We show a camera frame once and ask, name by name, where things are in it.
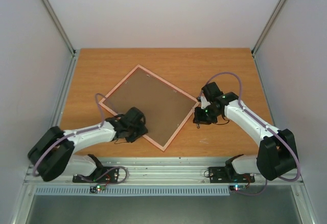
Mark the circuit board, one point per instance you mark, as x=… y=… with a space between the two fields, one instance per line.
x=97 y=188
x=238 y=187

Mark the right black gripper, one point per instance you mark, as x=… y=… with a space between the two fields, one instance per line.
x=202 y=116

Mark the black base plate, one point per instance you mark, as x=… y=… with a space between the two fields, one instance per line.
x=103 y=175
x=219 y=175

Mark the grey slotted cable duct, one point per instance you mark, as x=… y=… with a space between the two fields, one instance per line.
x=120 y=191

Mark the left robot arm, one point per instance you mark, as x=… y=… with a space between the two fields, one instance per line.
x=54 y=154

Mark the aluminium rail base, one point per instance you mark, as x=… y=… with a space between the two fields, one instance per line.
x=281 y=202

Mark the red picture frame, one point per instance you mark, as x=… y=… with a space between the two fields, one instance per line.
x=176 y=134

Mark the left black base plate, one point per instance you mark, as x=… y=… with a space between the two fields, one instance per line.
x=103 y=175

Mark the brown frame backing board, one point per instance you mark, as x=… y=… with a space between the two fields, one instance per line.
x=158 y=101

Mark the left circuit board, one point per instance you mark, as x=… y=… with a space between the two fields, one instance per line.
x=97 y=188

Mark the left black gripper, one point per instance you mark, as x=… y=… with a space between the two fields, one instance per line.
x=143 y=130

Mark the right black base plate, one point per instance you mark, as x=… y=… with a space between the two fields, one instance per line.
x=219 y=175

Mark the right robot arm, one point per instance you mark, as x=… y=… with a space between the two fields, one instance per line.
x=277 y=154

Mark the right circuit board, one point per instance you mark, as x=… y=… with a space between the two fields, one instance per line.
x=238 y=187

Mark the left aluminium corner post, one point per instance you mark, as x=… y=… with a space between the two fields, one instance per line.
x=58 y=26

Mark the right aluminium corner post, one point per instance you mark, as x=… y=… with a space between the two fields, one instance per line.
x=269 y=24

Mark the aluminium corner post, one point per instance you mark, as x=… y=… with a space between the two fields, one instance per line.
x=58 y=26
x=269 y=24

